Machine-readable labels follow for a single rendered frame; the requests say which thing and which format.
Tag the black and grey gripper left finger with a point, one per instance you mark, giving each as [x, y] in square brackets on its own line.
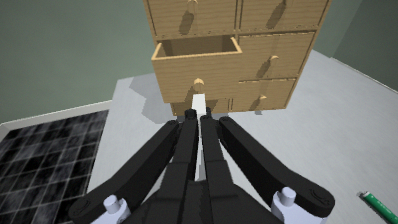
[115, 199]

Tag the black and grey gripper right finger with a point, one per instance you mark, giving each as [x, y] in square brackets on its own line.
[292, 198]

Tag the tan chest of drawers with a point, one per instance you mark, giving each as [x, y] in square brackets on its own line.
[235, 33]

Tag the green aa battery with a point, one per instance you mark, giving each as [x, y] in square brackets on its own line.
[380, 208]

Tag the wooden drawer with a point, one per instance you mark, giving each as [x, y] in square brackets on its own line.
[216, 75]
[266, 14]
[172, 17]
[262, 94]
[261, 50]
[215, 105]

